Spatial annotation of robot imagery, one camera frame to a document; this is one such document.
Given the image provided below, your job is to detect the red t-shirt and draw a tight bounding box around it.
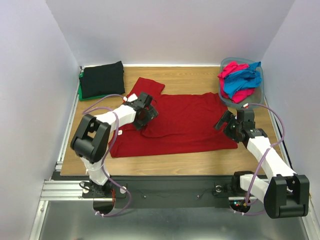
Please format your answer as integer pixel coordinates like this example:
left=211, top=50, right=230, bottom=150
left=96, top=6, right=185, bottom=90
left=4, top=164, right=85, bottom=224
left=110, top=77, right=238, bottom=158

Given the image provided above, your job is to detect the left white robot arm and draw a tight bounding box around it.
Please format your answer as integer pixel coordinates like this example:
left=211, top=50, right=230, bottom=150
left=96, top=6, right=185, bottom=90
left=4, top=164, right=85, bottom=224
left=70, top=92, right=159, bottom=198

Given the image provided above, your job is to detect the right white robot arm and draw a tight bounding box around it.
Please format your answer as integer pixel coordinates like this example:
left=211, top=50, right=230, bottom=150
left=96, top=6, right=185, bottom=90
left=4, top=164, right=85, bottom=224
left=214, top=108, right=310, bottom=219

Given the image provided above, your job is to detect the grey plastic basket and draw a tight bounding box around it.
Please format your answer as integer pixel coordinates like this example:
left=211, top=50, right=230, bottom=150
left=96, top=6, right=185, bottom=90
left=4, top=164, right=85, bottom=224
left=218, top=57, right=264, bottom=109

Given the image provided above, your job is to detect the blue t-shirt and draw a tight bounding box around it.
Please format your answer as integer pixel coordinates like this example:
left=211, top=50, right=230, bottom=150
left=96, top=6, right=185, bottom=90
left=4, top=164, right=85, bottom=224
left=224, top=61, right=262, bottom=98

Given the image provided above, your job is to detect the folded black t-shirt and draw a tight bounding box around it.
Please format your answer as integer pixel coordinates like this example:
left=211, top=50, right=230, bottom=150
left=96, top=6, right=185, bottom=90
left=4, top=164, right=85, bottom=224
left=79, top=61, right=125, bottom=100

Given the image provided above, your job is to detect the pink t-shirt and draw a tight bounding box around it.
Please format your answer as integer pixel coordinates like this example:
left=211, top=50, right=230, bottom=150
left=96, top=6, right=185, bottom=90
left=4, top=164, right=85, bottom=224
left=218, top=61, right=255, bottom=104

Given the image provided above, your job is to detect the folded green t-shirt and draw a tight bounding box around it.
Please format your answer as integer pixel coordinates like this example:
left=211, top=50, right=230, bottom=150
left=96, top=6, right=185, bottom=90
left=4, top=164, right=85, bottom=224
left=78, top=69, right=120, bottom=102

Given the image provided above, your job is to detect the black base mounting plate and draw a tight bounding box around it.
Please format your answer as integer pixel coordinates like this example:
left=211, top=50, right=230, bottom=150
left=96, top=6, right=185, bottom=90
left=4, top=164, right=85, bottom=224
left=79, top=175, right=245, bottom=210

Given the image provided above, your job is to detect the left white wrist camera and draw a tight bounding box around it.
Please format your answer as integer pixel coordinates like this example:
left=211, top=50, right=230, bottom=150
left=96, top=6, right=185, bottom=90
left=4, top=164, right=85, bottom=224
left=122, top=93, right=138, bottom=102

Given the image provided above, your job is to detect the aluminium frame rail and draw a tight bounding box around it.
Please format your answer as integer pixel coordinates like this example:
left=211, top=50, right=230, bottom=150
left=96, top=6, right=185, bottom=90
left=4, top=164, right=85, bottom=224
left=29, top=94, right=82, bottom=240

